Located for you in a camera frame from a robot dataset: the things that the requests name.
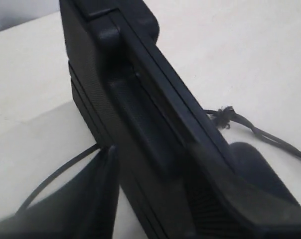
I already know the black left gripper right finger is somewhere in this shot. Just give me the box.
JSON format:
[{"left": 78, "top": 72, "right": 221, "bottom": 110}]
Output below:
[{"left": 230, "top": 142, "right": 300, "bottom": 206}]

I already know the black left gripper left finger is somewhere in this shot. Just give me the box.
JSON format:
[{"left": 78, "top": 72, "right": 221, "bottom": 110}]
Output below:
[{"left": 0, "top": 146, "right": 119, "bottom": 239}]

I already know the black cord with loop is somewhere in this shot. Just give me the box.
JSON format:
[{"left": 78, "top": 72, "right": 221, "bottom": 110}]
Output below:
[{"left": 13, "top": 106, "right": 301, "bottom": 215}]

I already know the black plastic tool case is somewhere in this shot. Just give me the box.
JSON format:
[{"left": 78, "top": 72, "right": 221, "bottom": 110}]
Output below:
[{"left": 59, "top": 0, "right": 301, "bottom": 239}]

